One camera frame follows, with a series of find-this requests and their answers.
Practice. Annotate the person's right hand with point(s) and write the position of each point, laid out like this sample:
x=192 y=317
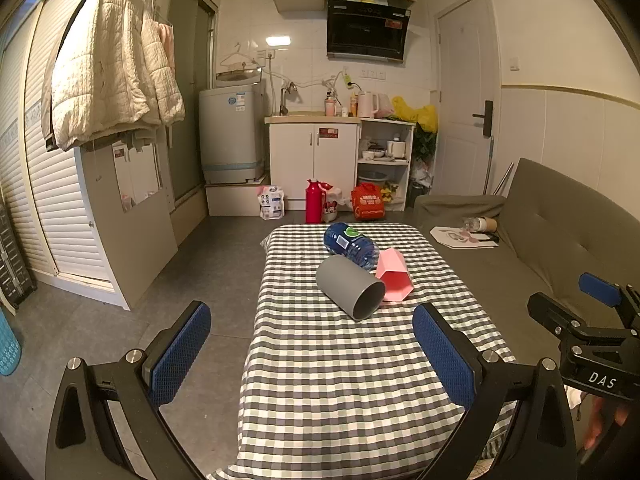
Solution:
x=605 y=422

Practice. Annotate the white detergent pouch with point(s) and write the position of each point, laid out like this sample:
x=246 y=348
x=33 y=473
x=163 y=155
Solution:
x=271 y=202

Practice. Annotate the white printed board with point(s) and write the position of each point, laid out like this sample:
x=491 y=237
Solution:
x=457 y=237

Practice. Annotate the black suitcase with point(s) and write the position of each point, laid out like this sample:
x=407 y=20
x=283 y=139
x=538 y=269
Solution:
x=15 y=265

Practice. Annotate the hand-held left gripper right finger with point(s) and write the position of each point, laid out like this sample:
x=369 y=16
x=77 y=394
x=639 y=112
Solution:
x=442 y=360

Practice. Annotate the white platform step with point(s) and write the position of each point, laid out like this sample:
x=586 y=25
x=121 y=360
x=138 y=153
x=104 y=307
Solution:
x=232 y=200

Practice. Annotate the pink cup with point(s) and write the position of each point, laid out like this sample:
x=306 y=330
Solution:
x=392 y=277

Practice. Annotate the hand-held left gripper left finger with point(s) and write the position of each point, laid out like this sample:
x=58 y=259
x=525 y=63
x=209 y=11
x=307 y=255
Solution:
x=182 y=355

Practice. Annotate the grey cup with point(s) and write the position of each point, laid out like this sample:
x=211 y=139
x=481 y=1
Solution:
x=350 y=285

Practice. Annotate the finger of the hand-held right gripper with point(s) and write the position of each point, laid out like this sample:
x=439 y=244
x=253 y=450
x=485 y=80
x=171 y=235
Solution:
x=555 y=312
x=599 y=289

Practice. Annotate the brown paper cup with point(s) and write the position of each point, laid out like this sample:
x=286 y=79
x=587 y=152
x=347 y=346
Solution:
x=486 y=223

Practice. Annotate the white light switch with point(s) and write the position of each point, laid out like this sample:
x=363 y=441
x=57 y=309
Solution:
x=514 y=63

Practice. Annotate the pink bottle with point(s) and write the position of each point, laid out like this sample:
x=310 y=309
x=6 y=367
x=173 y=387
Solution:
x=330 y=106

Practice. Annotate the metal faucet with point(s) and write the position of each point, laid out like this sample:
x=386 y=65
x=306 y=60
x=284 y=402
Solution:
x=286 y=97

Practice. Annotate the white wall outlets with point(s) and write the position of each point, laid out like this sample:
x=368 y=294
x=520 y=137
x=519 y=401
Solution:
x=373 y=74

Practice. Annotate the orange bottle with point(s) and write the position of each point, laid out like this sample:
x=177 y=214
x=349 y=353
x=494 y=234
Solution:
x=354 y=105

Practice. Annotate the red thermos flask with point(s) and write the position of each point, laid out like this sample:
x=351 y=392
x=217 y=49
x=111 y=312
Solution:
x=314 y=202

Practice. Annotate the white sink cabinet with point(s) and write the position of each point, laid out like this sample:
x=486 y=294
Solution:
x=312 y=160

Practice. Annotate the teal plastic basket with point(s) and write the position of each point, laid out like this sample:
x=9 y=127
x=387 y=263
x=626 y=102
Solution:
x=9 y=342

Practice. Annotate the red shopping bag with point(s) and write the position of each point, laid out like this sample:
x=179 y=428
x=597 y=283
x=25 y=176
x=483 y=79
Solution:
x=367 y=202

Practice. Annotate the black trash bin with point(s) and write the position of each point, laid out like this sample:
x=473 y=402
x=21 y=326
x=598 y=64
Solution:
x=416 y=195

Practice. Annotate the white wash basin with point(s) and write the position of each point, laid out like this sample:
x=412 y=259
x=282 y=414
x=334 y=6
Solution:
x=237 y=76

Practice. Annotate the white clothes hanger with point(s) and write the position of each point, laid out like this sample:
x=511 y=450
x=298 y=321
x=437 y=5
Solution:
x=239 y=57

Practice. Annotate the white electric kettle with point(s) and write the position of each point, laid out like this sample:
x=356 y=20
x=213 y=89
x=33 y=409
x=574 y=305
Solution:
x=367 y=105

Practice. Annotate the glass bathroom door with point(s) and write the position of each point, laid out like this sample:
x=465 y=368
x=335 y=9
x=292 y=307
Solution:
x=187 y=110

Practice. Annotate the white quilted jacket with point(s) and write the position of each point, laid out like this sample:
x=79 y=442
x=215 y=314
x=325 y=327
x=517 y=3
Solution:
x=110 y=70

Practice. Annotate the crumpled clear plastic bottle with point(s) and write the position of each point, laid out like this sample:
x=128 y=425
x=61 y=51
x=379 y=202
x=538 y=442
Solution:
x=469 y=222

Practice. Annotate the grey washing machine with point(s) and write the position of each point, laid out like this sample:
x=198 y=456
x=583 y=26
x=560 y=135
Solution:
x=230 y=135

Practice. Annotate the blue water bottle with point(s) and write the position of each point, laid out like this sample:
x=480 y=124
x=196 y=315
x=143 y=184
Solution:
x=350 y=242

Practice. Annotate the grey checkered tablecloth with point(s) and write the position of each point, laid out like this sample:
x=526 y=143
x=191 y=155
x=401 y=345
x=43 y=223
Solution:
x=360 y=380

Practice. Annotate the green leafy plant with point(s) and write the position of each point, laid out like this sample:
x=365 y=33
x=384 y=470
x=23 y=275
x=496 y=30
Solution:
x=425 y=145

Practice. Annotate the pink garment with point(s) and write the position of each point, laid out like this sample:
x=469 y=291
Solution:
x=168 y=42

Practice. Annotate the yellow plastic bag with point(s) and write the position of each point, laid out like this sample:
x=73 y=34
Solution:
x=417 y=112

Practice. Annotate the white open shelf unit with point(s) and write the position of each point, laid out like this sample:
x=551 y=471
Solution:
x=407 y=160

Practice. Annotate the olive green sofa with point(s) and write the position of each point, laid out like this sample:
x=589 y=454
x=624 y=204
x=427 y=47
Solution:
x=540 y=240

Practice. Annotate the black range hood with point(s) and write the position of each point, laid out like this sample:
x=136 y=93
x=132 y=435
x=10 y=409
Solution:
x=367 y=30

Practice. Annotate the white shuttered wardrobe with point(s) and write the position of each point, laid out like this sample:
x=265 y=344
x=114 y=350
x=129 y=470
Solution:
x=65 y=210

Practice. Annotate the white door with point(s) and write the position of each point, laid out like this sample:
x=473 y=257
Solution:
x=462 y=85

